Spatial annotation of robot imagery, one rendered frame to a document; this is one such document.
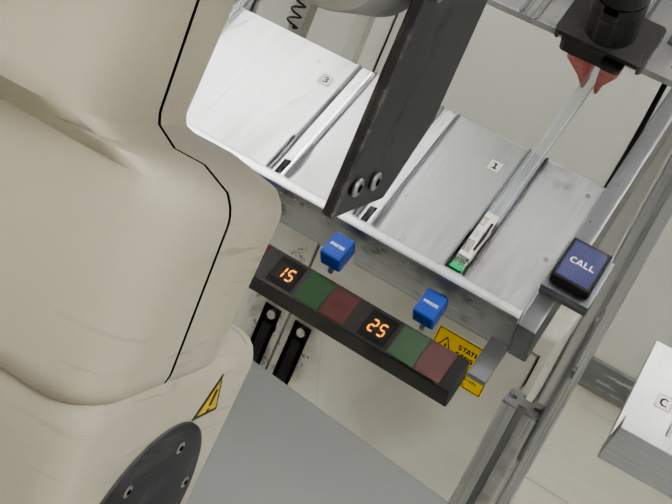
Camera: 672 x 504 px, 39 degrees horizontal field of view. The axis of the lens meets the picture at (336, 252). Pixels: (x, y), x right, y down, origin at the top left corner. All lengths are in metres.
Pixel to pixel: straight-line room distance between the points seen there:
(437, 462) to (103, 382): 1.02
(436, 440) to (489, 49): 1.80
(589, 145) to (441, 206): 1.91
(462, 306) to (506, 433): 0.14
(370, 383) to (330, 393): 0.07
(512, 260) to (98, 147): 0.68
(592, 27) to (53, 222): 0.79
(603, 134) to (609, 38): 1.83
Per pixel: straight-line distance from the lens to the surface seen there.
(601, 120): 2.87
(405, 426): 1.35
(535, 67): 2.91
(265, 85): 1.10
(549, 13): 1.20
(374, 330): 0.92
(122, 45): 0.34
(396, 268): 0.96
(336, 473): 0.79
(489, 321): 0.94
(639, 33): 1.08
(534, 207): 1.01
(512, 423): 0.98
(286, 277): 0.95
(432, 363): 0.91
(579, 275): 0.92
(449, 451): 1.34
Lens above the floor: 1.01
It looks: 19 degrees down
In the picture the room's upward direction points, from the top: 24 degrees clockwise
